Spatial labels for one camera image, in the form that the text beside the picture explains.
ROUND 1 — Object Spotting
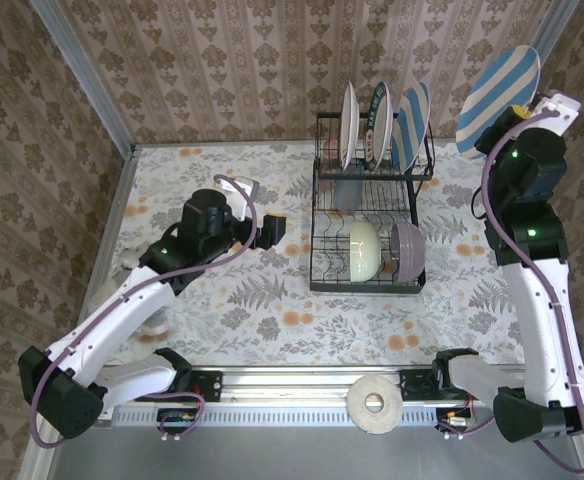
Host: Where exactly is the grey tape roll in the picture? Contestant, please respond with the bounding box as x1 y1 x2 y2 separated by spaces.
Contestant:
346 374 404 435

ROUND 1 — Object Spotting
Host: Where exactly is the white plate orange sunburst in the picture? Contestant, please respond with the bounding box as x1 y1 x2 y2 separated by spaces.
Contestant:
339 80 361 171

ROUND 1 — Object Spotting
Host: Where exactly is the aluminium table side rail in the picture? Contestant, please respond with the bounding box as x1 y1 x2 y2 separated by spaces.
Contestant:
89 144 141 301

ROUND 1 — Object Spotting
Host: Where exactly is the clear plastic cup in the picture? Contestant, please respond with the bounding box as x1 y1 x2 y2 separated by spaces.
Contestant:
332 177 363 211

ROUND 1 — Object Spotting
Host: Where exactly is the plate with dark green rim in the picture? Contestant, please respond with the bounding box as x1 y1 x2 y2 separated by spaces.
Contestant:
363 80 394 169

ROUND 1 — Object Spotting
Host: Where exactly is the perforated metal cable tray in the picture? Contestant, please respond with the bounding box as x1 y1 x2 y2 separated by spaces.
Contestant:
106 402 443 426

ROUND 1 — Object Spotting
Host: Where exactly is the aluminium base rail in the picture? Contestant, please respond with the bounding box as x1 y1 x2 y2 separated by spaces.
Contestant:
106 367 498 401

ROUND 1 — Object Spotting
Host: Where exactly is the small controller board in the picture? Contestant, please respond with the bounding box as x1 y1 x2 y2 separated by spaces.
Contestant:
436 407 476 431
156 407 198 434

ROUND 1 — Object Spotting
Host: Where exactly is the floral tablecloth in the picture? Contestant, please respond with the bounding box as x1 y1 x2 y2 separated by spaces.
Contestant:
84 142 523 366

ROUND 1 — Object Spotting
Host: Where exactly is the blue white striped plate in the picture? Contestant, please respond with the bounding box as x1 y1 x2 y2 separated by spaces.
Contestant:
455 44 542 160
390 82 432 174

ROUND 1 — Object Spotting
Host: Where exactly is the aluminium frame post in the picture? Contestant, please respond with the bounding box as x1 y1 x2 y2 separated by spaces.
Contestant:
29 0 138 154
534 0 581 54

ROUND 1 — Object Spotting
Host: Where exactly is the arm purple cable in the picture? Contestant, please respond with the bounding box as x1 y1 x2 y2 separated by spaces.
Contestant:
441 108 584 475
29 173 259 448

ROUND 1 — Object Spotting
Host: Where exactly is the grey white plush toy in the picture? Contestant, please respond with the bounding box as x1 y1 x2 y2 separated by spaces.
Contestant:
89 247 171 351

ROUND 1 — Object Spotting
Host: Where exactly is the purple bowl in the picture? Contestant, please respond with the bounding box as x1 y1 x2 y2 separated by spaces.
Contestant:
389 221 427 282

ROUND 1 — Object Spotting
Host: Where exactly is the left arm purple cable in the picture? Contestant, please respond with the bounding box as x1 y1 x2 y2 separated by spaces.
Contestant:
29 173 259 448

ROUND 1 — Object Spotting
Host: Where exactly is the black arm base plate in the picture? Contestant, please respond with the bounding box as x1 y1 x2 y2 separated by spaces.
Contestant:
186 369 223 404
399 369 441 402

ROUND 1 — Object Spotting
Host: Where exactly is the black wire dish rack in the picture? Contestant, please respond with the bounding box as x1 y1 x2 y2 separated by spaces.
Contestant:
309 112 436 296

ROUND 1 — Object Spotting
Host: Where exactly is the pink transparent tumbler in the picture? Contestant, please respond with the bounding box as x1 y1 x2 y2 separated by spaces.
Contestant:
316 138 343 196

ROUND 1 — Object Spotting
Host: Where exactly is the pale green bowl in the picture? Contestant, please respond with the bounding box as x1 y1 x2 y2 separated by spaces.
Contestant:
347 219 384 282

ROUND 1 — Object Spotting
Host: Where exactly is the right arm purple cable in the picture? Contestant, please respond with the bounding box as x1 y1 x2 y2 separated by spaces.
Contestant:
441 108 584 475

